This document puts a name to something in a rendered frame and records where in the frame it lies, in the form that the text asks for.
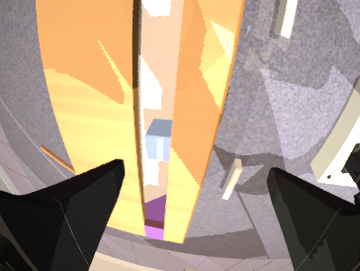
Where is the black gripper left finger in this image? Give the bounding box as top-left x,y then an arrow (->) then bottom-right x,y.
0,159 -> 125,271

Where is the orange thin bar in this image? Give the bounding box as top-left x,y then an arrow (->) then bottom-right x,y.
41,145 -> 76,175

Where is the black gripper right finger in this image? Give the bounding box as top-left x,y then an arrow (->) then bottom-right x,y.
267,167 -> 360,271

